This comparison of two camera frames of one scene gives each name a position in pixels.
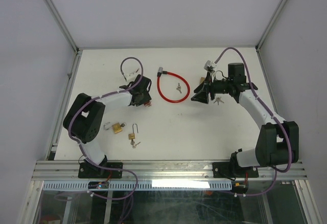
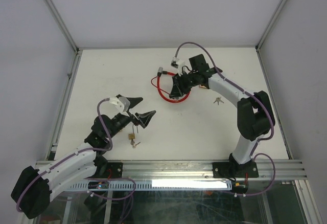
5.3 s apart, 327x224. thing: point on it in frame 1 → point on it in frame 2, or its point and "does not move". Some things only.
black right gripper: [203, 89] → [178, 89]
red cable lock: [160, 72] does not move
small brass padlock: [132, 136] does not move
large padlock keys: [218, 99] does not move
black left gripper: [146, 98] → [144, 117]
